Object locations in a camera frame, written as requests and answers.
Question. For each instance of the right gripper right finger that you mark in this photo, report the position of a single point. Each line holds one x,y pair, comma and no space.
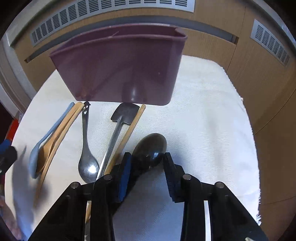
229,219

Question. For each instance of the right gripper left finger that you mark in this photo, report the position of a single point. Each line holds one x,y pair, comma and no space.
66,218

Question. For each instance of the grey-blue plastic rice spoon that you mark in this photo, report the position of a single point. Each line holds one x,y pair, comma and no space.
32,166

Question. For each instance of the brown wooden spoon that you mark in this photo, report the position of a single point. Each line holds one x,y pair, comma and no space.
46,149

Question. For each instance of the steel smiley handle spoon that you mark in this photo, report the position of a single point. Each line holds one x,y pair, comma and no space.
88,166

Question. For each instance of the black plastic ladle spoon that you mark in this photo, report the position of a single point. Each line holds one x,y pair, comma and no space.
147,154

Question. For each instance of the wooden chopstick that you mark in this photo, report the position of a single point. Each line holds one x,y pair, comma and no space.
124,141
52,154

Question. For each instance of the person's left hand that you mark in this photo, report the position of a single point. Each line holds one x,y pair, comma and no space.
10,220

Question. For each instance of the red floor mat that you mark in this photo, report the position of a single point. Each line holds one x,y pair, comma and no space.
12,129

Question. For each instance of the white cloth table cover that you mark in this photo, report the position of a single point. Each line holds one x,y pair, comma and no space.
205,127

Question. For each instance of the maroon plastic utensil holder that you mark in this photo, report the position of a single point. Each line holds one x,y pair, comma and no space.
135,63

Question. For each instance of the short grey vent grille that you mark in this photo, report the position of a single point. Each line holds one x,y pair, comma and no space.
268,41

